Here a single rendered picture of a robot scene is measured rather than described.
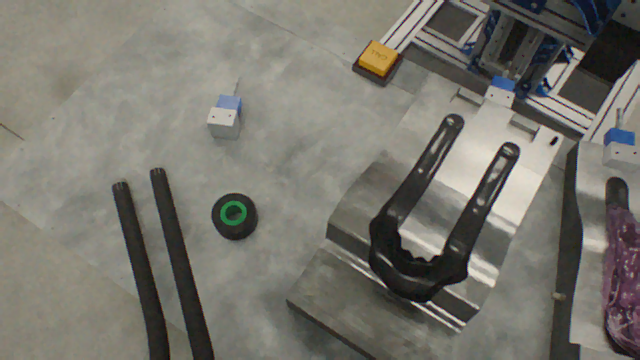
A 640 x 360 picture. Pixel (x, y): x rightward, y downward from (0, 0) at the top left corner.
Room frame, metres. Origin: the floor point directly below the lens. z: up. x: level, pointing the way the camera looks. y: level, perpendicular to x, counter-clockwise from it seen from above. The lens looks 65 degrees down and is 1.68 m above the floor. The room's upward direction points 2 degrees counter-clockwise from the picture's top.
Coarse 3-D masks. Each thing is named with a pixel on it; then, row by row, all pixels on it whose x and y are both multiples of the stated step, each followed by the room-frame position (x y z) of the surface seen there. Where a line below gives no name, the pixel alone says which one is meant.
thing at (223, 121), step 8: (232, 88) 0.61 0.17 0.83; (224, 96) 0.58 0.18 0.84; (232, 96) 0.59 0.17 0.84; (224, 104) 0.57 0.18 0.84; (232, 104) 0.57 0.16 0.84; (240, 104) 0.57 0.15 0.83; (216, 112) 0.54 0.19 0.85; (224, 112) 0.54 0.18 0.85; (232, 112) 0.54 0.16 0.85; (240, 112) 0.56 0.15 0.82; (208, 120) 0.52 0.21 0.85; (216, 120) 0.52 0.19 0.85; (224, 120) 0.52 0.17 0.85; (232, 120) 0.52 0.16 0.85; (216, 128) 0.51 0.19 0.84; (224, 128) 0.51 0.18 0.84; (232, 128) 0.51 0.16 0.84; (216, 136) 0.52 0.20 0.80; (224, 136) 0.51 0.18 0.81; (232, 136) 0.51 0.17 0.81
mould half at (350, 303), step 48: (432, 96) 0.54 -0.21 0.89; (480, 144) 0.44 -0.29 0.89; (528, 144) 0.43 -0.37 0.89; (384, 192) 0.33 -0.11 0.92; (432, 192) 0.34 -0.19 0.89; (528, 192) 0.34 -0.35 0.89; (336, 240) 0.27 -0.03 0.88; (432, 240) 0.25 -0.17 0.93; (480, 240) 0.25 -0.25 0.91; (336, 288) 0.19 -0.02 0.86; (384, 288) 0.19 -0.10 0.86; (480, 288) 0.17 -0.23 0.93; (336, 336) 0.12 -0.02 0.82; (384, 336) 0.12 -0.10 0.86; (432, 336) 0.12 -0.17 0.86
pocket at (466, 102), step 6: (456, 96) 0.55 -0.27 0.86; (462, 96) 0.55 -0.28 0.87; (468, 96) 0.55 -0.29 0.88; (450, 102) 0.53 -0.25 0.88; (456, 102) 0.54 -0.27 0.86; (462, 102) 0.54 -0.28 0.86; (468, 102) 0.54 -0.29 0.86; (474, 102) 0.54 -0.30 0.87; (480, 102) 0.53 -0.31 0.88; (462, 108) 0.53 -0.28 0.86; (468, 108) 0.53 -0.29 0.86; (474, 108) 0.53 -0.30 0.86; (474, 114) 0.51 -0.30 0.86
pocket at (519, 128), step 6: (510, 120) 0.49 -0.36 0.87; (516, 120) 0.49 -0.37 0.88; (510, 126) 0.49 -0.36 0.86; (516, 126) 0.48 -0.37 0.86; (522, 126) 0.48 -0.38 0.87; (528, 126) 0.48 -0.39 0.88; (510, 132) 0.47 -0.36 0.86; (516, 132) 0.47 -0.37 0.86; (522, 132) 0.47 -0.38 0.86; (528, 132) 0.47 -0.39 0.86; (534, 132) 0.47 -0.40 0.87; (522, 138) 0.46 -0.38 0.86; (528, 138) 0.46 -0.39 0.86; (534, 138) 0.45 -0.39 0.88
